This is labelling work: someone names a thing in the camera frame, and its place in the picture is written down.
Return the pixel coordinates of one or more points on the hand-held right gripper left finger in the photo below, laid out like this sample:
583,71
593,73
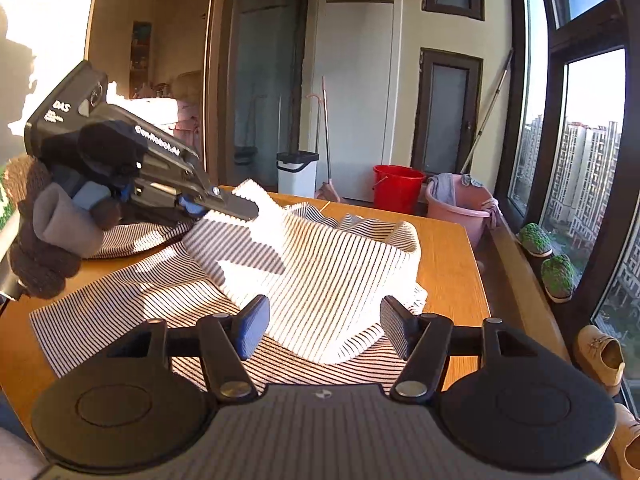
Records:
252,330

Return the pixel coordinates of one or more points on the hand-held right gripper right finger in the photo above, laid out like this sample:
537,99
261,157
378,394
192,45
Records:
394,330

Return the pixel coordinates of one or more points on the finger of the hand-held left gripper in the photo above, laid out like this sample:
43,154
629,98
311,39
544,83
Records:
235,207

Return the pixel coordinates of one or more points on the striped white shirt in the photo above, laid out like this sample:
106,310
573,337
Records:
325,270

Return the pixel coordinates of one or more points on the person's left hand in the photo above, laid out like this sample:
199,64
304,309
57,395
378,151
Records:
45,240

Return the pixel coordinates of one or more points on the white trash bin black lid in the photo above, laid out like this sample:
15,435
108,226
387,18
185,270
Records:
296,175

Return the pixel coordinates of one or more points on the table with pink cloth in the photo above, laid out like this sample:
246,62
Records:
165,110

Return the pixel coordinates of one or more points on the pink plastic basin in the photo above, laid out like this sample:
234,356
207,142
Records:
457,220

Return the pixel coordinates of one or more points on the red plastic bucket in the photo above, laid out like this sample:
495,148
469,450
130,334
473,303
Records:
397,190

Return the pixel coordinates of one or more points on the grey cloth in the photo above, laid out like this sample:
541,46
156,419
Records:
442,189

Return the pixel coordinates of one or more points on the green slipper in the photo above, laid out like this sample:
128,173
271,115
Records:
534,239
559,276

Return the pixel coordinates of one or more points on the white cabinet door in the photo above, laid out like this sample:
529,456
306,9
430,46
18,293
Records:
357,90

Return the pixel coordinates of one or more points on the beige leather shoe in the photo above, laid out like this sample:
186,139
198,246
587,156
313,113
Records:
627,445
597,357

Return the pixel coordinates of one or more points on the dark framed glass door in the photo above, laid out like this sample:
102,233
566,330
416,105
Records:
452,115

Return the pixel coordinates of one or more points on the long mop pole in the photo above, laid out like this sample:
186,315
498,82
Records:
487,112

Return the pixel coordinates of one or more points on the large dark framed window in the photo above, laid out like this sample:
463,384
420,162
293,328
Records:
580,135

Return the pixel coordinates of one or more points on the wall shelf with items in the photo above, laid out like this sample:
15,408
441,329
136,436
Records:
141,57

